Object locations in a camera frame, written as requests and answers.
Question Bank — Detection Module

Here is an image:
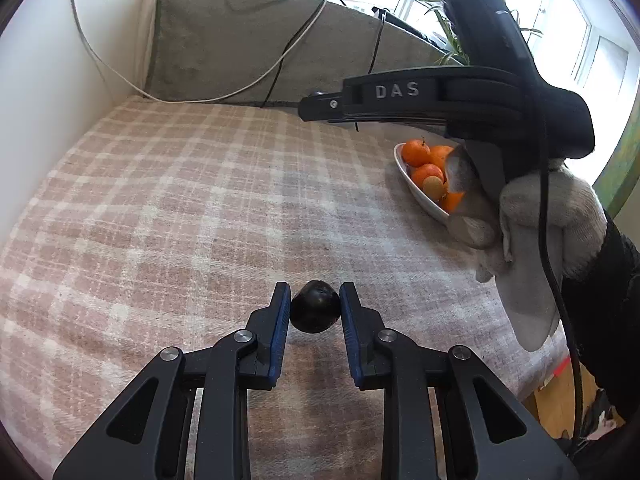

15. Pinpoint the small mandarin with stem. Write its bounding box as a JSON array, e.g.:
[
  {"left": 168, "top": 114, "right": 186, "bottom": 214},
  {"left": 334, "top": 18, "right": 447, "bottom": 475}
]
[{"left": 400, "top": 139, "right": 431, "bottom": 168}]

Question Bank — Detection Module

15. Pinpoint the small tangerine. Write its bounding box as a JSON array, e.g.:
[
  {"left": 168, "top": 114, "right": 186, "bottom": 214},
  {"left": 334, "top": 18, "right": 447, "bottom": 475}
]
[{"left": 410, "top": 162, "right": 445, "bottom": 188}]

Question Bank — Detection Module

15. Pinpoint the dark plum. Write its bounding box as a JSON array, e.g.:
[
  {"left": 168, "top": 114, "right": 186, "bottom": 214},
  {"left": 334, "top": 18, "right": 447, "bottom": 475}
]
[{"left": 290, "top": 280, "right": 342, "bottom": 334}]

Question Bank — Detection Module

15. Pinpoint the large speckled orange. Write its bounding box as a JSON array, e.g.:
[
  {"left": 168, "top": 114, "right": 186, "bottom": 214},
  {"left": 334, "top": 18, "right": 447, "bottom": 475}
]
[{"left": 431, "top": 145, "right": 454, "bottom": 171}]

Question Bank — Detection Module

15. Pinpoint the brown kiwi fruit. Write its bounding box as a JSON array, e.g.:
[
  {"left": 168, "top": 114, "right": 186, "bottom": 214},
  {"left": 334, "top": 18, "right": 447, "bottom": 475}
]
[{"left": 422, "top": 176, "right": 447, "bottom": 203}]

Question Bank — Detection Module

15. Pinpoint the large orange with stem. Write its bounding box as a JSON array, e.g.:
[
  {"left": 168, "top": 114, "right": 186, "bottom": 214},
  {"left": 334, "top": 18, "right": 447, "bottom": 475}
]
[{"left": 438, "top": 192, "right": 464, "bottom": 214}]

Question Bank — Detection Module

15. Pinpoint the right hand grey glove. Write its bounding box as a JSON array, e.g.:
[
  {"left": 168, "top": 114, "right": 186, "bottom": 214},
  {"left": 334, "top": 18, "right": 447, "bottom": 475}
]
[{"left": 445, "top": 146, "right": 608, "bottom": 352}]

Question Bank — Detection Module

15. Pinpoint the spider plant in pot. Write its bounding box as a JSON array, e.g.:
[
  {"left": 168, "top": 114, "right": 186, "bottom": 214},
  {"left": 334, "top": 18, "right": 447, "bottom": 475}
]
[{"left": 418, "top": 0, "right": 544, "bottom": 72}]

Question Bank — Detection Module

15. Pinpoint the floral white plate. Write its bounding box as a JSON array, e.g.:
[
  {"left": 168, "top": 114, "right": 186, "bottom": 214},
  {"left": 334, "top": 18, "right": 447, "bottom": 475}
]
[{"left": 394, "top": 143, "right": 449, "bottom": 224}]

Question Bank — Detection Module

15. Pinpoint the grey towel on sill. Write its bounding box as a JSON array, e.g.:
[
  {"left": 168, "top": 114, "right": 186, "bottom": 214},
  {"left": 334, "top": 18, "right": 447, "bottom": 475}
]
[{"left": 144, "top": 0, "right": 443, "bottom": 106}]

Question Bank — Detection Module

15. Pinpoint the pink plaid blanket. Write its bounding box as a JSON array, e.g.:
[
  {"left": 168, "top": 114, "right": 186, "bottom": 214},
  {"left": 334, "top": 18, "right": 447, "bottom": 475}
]
[{"left": 1, "top": 98, "right": 566, "bottom": 478}]

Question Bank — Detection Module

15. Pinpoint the black power cable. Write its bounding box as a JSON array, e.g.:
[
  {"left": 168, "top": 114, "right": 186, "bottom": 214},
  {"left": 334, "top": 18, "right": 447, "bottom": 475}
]
[{"left": 229, "top": 0, "right": 350, "bottom": 109}]

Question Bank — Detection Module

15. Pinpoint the white power cable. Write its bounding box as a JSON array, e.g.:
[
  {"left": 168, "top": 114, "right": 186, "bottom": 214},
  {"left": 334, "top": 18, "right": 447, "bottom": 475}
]
[{"left": 68, "top": 0, "right": 329, "bottom": 105}]

